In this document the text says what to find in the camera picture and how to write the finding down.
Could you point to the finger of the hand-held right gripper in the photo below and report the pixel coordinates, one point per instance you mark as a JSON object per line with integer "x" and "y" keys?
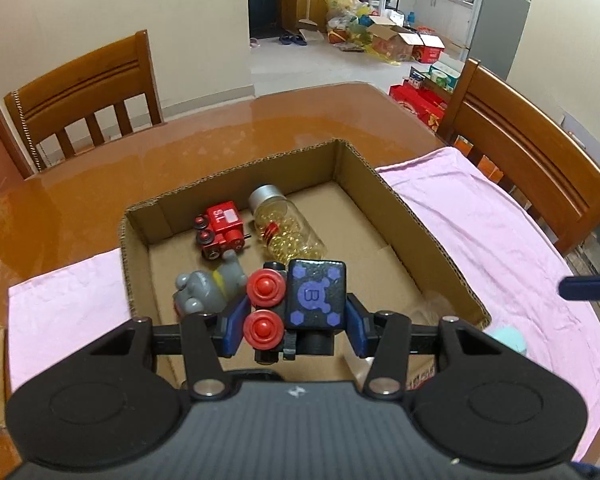
{"x": 587, "y": 287}

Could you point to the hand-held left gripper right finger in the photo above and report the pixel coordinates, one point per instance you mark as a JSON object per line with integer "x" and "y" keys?
{"x": 361, "y": 327}

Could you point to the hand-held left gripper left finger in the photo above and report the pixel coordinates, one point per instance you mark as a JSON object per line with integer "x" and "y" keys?
{"x": 235, "y": 327}

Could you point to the grey toy figure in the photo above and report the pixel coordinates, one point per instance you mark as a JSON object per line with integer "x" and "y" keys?
{"x": 205, "y": 287}

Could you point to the blue black toy train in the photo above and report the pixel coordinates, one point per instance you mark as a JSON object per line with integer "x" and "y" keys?
{"x": 312, "y": 295}

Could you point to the cardboard box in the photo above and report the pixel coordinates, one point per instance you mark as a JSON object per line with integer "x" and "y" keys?
{"x": 360, "y": 240}

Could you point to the red toy train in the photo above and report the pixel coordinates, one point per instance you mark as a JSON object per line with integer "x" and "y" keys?
{"x": 225, "y": 230}

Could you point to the clear pill bottle silver cap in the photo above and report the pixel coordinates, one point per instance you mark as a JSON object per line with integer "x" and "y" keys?
{"x": 290, "y": 232}

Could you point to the teal round toy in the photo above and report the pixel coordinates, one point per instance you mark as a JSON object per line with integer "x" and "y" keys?
{"x": 507, "y": 337}

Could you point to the pink towel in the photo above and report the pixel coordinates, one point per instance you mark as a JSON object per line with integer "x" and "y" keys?
{"x": 480, "y": 220}

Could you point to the wooden chair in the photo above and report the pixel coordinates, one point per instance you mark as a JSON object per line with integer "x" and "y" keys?
{"x": 80, "y": 95}
{"x": 535, "y": 145}

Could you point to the red gift box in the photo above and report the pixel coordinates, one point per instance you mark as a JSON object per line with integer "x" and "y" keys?
{"x": 417, "y": 102}

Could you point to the grey refrigerator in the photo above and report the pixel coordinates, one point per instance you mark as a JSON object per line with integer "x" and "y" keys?
{"x": 497, "y": 30}

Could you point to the pair of dark slippers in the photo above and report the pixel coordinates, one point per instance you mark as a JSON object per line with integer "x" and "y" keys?
{"x": 292, "y": 39}

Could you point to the yellow plastic bag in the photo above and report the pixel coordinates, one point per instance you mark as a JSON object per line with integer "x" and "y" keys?
{"x": 345, "y": 15}

